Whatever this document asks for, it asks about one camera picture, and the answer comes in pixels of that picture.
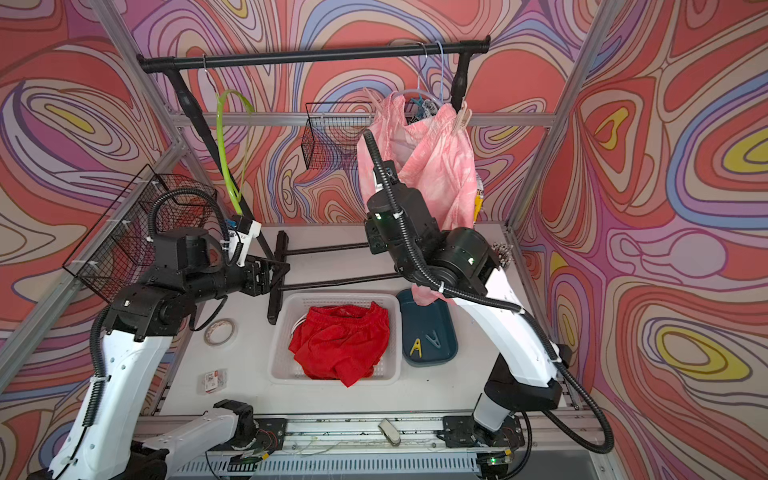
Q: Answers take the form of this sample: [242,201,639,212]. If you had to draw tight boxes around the yellow clothespin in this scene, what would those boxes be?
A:
[409,338,423,359]

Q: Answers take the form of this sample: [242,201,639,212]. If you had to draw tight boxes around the pink tie-dye shorts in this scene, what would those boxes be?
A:
[357,94,495,305]

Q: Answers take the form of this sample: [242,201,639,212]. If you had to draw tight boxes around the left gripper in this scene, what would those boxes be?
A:
[185,252,292,307]

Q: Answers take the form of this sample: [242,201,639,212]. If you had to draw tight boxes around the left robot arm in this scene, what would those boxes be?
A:
[30,188,290,479]

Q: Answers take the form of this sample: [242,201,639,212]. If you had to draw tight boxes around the paperclip box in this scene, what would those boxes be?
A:
[201,369,228,394]

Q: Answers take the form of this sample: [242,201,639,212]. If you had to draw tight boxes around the beige clothespin left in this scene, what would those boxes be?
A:
[363,88,381,113]

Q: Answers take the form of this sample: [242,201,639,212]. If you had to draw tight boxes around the lavender wire hanger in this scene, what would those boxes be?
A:
[396,42,442,124]

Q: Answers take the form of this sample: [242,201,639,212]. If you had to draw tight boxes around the black wire basket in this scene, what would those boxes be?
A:
[301,101,374,171]
[62,165,217,301]

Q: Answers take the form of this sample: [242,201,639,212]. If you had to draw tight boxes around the black wire basket rear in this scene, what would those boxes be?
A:
[301,101,374,171]

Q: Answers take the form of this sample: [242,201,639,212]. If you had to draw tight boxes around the black wire basket left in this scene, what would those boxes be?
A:
[62,165,217,301]

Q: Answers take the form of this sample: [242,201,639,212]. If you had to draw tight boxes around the light blue hanger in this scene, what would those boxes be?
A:
[435,40,446,105]

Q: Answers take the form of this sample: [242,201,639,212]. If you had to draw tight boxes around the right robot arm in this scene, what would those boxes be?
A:
[362,130,615,454]

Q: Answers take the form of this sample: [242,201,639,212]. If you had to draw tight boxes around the roll of tape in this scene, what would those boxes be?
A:
[203,318,238,348]

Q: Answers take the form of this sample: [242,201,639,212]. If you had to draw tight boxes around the beige clothespin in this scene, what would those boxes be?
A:
[452,101,473,135]
[363,88,381,113]

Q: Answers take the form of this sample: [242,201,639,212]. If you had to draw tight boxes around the green hanger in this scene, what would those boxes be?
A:
[203,55,255,215]

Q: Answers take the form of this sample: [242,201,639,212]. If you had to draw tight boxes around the white perforated plastic basket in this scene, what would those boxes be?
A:
[268,291,402,386]

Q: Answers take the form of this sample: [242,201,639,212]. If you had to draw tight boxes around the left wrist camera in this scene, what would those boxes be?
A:
[226,215,261,267]

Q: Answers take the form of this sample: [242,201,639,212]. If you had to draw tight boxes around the beige clothespin right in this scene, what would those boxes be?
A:
[452,101,473,135]

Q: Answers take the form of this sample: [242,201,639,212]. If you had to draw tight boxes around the teal grey clothespin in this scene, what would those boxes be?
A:
[425,330,443,351]

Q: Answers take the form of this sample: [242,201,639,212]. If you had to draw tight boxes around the red shorts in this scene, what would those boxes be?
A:
[289,302,391,387]

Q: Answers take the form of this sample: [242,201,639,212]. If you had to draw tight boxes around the white printed graphic shorts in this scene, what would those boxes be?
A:
[409,98,439,123]

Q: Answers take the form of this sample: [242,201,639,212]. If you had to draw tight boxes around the black clothes rack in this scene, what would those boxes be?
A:
[136,35,491,325]

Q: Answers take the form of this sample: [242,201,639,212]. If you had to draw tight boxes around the teal plastic tray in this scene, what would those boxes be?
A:
[396,289,459,368]

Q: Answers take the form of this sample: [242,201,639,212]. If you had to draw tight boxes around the white pedal on rail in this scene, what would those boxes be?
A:
[378,419,401,447]

